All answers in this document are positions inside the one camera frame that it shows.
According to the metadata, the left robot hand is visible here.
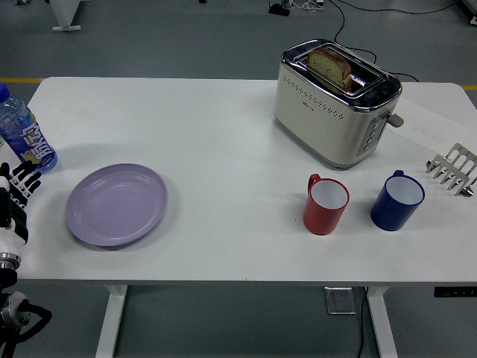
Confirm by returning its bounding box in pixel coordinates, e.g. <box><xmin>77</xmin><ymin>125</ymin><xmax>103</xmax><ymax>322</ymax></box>
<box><xmin>0</xmin><ymin>161</ymin><xmax>42</xmax><ymax>255</ymax></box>

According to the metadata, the purple plate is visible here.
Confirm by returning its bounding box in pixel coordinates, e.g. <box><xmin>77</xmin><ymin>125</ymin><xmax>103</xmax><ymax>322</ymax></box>
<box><xmin>66</xmin><ymin>163</ymin><xmax>169</xmax><ymax>248</ymax></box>

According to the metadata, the metal floor socket plate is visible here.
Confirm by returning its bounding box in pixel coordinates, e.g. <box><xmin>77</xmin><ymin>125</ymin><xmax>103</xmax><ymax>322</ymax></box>
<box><xmin>323</xmin><ymin>286</ymin><xmax>358</xmax><ymax>315</ymax></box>

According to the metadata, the blue drink bottle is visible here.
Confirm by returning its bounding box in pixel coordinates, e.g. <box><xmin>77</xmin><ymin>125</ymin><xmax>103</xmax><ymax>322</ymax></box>
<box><xmin>0</xmin><ymin>82</ymin><xmax>59</xmax><ymax>175</ymax></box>

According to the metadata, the white table leg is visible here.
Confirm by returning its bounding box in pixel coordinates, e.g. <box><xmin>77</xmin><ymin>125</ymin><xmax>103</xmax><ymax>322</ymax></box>
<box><xmin>367</xmin><ymin>286</ymin><xmax>399</xmax><ymax>358</ymax></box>
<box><xmin>95</xmin><ymin>285</ymin><xmax>130</xmax><ymax>358</ymax></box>

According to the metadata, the white furniture foot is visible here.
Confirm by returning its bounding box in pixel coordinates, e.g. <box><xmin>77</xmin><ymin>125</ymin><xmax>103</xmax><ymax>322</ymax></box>
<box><xmin>48</xmin><ymin>0</ymin><xmax>83</xmax><ymax>32</ymax></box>

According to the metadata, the red mug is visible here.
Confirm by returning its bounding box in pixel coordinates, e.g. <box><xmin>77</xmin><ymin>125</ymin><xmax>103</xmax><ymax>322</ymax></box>
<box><xmin>302</xmin><ymin>173</ymin><xmax>351</xmax><ymax>236</ymax></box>

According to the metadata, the cream steel toaster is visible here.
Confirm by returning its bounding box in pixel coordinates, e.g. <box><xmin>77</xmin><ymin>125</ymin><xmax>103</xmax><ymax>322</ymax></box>
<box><xmin>274</xmin><ymin>37</ymin><xmax>405</xmax><ymax>172</ymax></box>

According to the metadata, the bread slice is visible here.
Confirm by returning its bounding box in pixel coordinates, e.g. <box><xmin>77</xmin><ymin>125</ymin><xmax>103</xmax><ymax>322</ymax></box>
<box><xmin>306</xmin><ymin>46</ymin><xmax>353</xmax><ymax>92</ymax></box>

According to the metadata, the blue mug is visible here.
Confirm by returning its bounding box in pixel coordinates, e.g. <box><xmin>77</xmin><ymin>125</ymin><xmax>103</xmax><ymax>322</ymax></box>
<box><xmin>370</xmin><ymin>169</ymin><xmax>426</xmax><ymax>232</ymax></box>

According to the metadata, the white paper sheet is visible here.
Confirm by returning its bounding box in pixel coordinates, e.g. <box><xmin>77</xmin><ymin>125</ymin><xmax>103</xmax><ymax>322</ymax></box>
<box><xmin>387</xmin><ymin>97</ymin><xmax>470</xmax><ymax>153</ymax></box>

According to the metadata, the black table control panel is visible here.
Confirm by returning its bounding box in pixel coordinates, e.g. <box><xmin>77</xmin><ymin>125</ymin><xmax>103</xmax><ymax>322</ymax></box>
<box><xmin>434</xmin><ymin>286</ymin><xmax>477</xmax><ymax>298</ymax></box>

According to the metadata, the metal spoon rack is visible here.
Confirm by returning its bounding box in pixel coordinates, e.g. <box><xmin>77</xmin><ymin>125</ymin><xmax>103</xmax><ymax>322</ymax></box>
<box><xmin>424</xmin><ymin>142</ymin><xmax>477</xmax><ymax>195</ymax></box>

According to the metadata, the white furniture part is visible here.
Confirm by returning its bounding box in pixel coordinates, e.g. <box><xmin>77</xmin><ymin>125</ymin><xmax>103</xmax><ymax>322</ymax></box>
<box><xmin>461</xmin><ymin>0</ymin><xmax>477</xmax><ymax>26</ymax></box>

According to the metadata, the black cable under table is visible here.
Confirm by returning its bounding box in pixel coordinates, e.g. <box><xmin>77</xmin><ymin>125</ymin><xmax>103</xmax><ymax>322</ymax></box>
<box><xmin>356</xmin><ymin>286</ymin><xmax>370</xmax><ymax>358</ymax></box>

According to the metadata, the white cable bundle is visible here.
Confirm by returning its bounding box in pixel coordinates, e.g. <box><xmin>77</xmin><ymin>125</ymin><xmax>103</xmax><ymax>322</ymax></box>
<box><xmin>288</xmin><ymin>0</ymin><xmax>325</xmax><ymax>12</ymax></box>

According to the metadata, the black toaster power cable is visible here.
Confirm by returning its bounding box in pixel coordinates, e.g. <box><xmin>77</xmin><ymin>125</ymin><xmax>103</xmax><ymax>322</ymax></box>
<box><xmin>329</xmin><ymin>0</ymin><xmax>417</xmax><ymax>81</ymax></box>

